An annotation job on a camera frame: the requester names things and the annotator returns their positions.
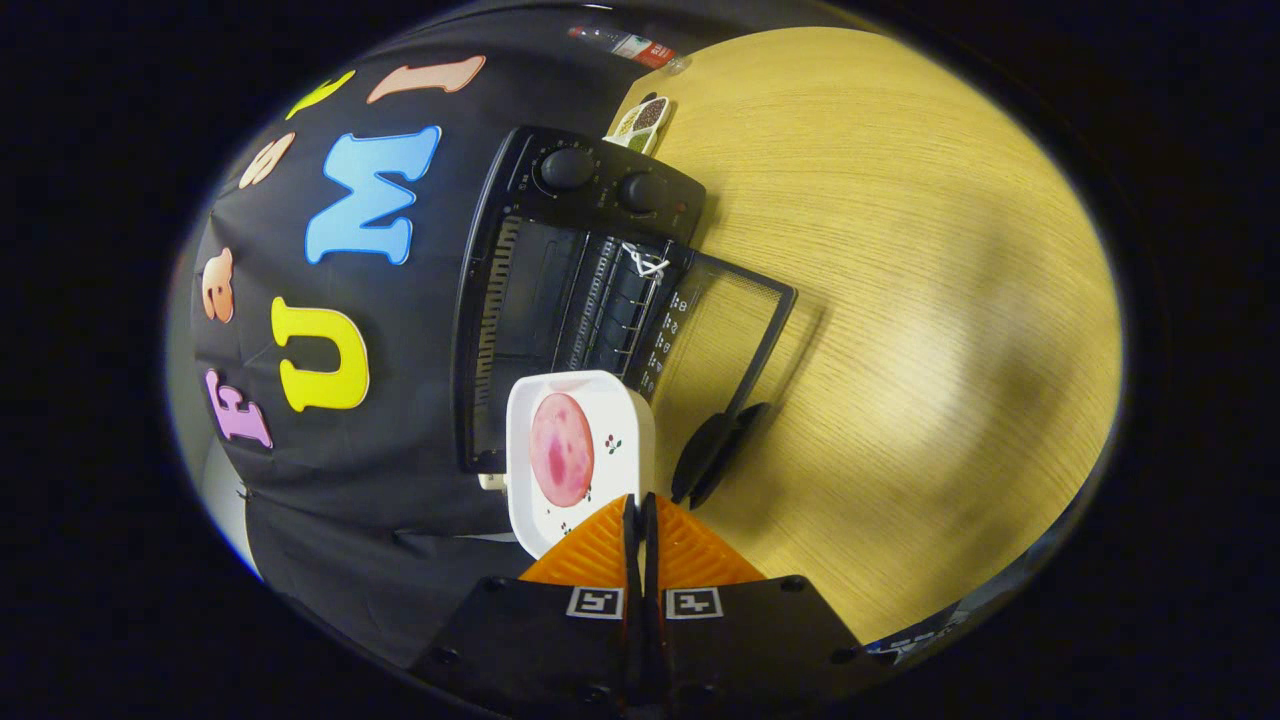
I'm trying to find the black backdrop cloth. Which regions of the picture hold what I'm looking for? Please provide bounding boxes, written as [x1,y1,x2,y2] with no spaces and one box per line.
[185,5,723,671]

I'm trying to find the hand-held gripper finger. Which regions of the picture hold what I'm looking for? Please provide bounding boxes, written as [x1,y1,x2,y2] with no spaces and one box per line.
[641,492,901,715]
[410,493,646,717]

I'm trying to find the divided white bean dish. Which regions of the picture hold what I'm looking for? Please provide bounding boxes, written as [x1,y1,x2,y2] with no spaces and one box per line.
[604,93,674,158]

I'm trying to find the white square plate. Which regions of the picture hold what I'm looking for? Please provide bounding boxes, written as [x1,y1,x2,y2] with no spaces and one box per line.
[505,369,657,560]

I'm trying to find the black toaster oven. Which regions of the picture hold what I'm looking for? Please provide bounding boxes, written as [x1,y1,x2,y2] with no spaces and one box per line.
[452,125,799,511]

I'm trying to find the red label water bottle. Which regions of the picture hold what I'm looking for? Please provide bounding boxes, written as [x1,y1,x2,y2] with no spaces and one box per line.
[567,25,692,74]

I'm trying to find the pink ham slice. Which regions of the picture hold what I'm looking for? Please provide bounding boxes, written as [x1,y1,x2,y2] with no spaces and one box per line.
[529,392,597,509]

